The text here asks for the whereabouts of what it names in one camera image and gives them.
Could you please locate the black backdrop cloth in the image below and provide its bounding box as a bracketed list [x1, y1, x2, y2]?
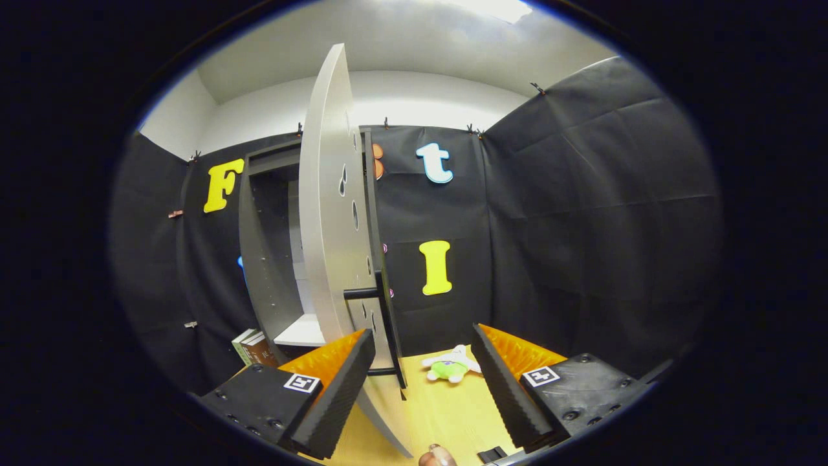
[110, 57, 724, 395]

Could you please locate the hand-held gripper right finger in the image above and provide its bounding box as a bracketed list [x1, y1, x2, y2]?
[471, 323, 654, 454]

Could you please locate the beige cabinet door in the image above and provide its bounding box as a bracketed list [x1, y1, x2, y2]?
[299, 43, 415, 459]

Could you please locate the dark grey cabinet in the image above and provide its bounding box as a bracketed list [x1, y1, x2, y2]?
[238, 128, 392, 366]

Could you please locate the brown book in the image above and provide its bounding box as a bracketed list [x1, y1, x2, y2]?
[243, 331, 279, 368]

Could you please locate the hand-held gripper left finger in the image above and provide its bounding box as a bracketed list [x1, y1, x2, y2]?
[192, 328, 376, 460]

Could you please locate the white and green plush toy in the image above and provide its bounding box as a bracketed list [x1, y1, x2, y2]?
[422, 344, 483, 384]

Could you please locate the black door handle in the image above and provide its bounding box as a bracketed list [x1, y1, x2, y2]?
[343, 271, 407, 390]

